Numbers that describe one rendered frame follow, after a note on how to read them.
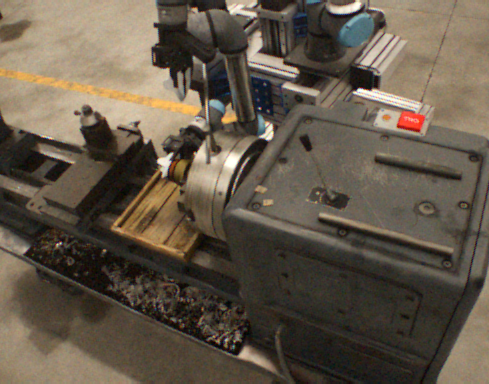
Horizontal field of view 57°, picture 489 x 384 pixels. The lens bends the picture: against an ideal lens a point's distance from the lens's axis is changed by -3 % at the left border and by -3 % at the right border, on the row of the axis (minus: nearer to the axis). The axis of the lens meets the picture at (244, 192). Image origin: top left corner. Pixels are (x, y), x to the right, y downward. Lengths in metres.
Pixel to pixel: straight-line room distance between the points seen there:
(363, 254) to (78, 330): 1.85
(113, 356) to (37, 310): 0.56
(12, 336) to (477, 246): 2.31
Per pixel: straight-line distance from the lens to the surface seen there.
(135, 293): 1.84
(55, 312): 2.69
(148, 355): 2.36
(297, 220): 1.03
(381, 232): 0.99
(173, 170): 1.42
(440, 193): 1.10
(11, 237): 2.35
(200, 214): 1.25
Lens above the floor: 2.06
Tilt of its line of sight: 47 degrees down
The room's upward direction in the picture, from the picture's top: 12 degrees counter-clockwise
